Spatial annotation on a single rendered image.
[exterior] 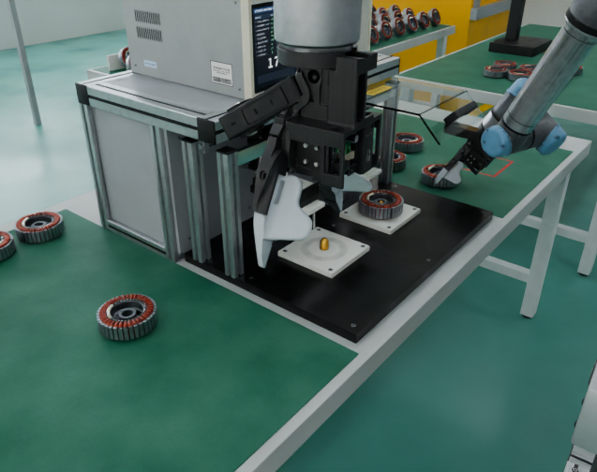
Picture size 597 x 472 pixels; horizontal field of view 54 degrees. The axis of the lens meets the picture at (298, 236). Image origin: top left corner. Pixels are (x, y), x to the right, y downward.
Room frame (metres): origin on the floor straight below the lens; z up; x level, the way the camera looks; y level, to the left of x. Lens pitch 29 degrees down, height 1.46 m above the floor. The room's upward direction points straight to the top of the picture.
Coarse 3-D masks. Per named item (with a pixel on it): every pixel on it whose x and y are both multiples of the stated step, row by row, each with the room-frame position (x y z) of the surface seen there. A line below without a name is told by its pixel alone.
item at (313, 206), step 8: (304, 184) 1.19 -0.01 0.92; (312, 184) 1.19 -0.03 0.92; (304, 192) 1.16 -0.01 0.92; (312, 192) 1.18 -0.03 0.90; (304, 200) 1.16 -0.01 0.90; (312, 200) 1.18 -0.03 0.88; (320, 200) 1.19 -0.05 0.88; (304, 208) 1.15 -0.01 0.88; (312, 208) 1.15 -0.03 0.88; (320, 208) 1.17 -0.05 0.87
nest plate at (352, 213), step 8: (352, 208) 1.35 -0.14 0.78; (408, 208) 1.35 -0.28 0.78; (416, 208) 1.35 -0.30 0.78; (344, 216) 1.31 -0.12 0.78; (352, 216) 1.30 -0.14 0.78; (360, 216) 1.30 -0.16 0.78; (400, 216) 1.30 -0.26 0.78; (408, 216) 1.30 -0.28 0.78; (368, 224) 1.27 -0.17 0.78; (376, 224) 1.26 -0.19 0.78; (384, 224) 1.26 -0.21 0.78; (392, 224) 1.26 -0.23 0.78; (400, 224) 1.26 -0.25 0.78; (384, 232) 1.24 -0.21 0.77; (392, 232) 1.23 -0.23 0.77
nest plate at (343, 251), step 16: (304, 240) 1.18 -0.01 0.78; (320, 240) 1.18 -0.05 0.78; (336, 240) 1.18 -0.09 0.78; (352, 240) 1.18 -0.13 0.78; (288, 256) 1.11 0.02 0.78; (304, 256) 1.11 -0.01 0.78; (320, 256) 1.11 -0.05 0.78; (336, 256) 1.11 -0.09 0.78; (352, 256) 1.11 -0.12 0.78; (320, 272) 1.06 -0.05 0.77; (336, 272) 1.05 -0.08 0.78
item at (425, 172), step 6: (426, 168) 1.60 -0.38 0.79; (432, 168) 1.61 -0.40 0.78; (438, 168) 1.62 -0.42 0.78; (426, 174) 1.56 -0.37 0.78; (432, 174) 1.55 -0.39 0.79; (438, 174) 1.57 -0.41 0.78; (426, 180) 1.55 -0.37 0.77; (432, 180) 1.54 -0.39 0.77; (444, 180) 1.53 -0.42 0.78; (432, 186) 1.54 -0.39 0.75; (438, 186) 1.53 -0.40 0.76; (444, 186) 1.53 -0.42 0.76; (450, 186) 1.53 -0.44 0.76
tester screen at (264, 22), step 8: (256, 8) 1.18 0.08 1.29; (264, 8) 1.19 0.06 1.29; (272, 8) 1.21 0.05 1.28; (256, 16) 1.18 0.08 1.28; (264, 16) 1.19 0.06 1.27; (272, 16) 1.21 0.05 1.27; (256, 24) 1.17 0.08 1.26; (264, 24) 1.19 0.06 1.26; (272, 24) 1.21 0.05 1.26; (256, 32) 1.17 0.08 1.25; (264, 32) 1.19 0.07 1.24; (272, 32) 1.21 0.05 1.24; (256, 40) 1.17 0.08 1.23; (264, 40) 1.19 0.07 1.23; (272, 40) 1.21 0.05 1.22; (256, 48) 1.17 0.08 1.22; (264, 48) 1.19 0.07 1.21; (272, 48) 1.21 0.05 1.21; (256, 56) 1.17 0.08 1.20; (264, 56) 1.19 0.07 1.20; (256, 64) 1.17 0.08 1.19; (264, 64) 1.19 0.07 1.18; (256, 72) 1.17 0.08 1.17; (264, 72) 1.19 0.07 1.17; (256, 80) 1.17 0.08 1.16; (280, 80) 1.23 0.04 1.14; (256, 88) 1.17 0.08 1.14
